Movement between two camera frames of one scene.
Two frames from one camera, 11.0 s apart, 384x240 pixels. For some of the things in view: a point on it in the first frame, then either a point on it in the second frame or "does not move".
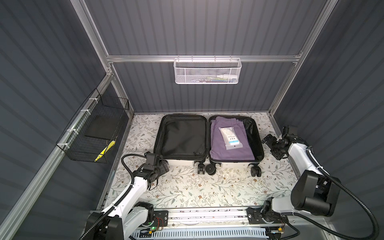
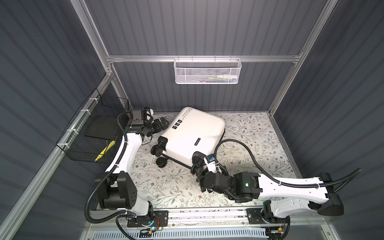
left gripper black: [162, 167] → [158, 128]
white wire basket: [204, 71] does not move
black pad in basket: [102, 126] does not move
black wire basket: [92, 135] does not move
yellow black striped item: [109, 146] does not move
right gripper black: [278, 154] → [199, 179]
